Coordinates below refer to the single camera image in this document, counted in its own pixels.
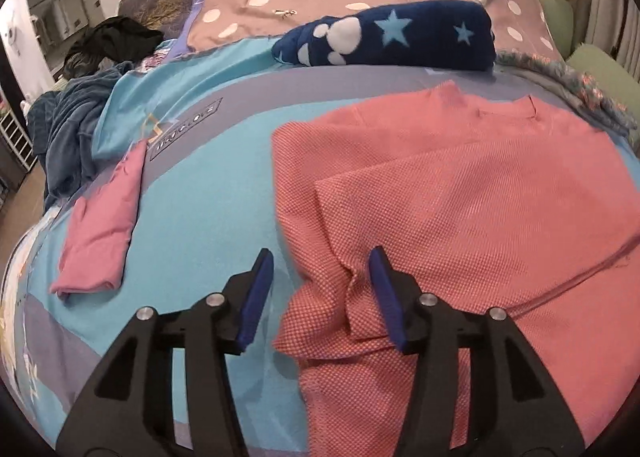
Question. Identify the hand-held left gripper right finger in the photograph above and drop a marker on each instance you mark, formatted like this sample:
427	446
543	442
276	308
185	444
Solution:
385	292

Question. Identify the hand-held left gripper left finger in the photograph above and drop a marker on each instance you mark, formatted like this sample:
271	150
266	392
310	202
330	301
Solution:
255	297

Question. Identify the salmon pink knit shirt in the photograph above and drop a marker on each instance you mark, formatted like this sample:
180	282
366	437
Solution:
450	187

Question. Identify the black clothes pile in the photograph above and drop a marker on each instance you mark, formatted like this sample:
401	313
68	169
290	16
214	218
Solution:
120	39

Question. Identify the blue grey patterned bed cover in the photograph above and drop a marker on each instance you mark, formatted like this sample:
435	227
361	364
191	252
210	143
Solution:
210	162

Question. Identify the pink folded garment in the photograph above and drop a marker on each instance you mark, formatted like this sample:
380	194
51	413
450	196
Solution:
100	232

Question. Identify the dark blue plush blanket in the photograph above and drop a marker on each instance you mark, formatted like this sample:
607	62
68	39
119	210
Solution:
70	127

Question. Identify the navy star print blanket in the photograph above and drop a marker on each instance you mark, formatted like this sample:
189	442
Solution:
425	37

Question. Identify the fuzzy multicolour folded blanket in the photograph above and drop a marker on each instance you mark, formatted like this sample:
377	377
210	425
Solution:
575	82

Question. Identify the green cushion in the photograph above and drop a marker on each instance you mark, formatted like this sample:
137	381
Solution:
557	17
605	72

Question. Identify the white round wall device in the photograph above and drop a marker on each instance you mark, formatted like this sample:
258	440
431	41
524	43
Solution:
13	35

